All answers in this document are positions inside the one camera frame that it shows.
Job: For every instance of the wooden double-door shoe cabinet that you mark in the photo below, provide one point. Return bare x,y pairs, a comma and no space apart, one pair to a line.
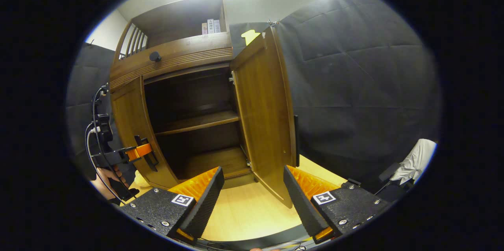
197,123

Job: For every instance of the thin pink book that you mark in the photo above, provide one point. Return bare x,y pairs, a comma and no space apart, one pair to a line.
204,28

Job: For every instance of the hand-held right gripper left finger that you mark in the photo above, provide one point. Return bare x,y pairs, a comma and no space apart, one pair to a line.
206,203

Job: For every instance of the metal backdrop clip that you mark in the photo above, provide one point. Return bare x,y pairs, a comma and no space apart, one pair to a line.
273,22

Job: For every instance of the cream soft toy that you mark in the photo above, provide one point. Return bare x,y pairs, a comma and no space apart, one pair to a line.
141,180

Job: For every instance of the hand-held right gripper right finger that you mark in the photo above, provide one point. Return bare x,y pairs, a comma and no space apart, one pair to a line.
301,203

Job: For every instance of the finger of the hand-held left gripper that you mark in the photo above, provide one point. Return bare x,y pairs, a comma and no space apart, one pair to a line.
138,152

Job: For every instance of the pale grey book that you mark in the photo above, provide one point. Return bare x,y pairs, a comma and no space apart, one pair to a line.
216,26

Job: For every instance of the wooden drawer with black knob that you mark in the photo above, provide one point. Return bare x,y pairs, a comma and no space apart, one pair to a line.
189,54

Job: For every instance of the wooden cabinet door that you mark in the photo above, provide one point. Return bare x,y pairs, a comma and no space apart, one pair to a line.
132,117
264,117

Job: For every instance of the tall white book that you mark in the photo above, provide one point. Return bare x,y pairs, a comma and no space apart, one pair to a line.
210,26

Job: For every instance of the white cloth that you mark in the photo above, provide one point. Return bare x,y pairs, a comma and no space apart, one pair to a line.
417,160

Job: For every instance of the black chair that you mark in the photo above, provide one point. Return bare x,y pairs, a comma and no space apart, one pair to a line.
388,172

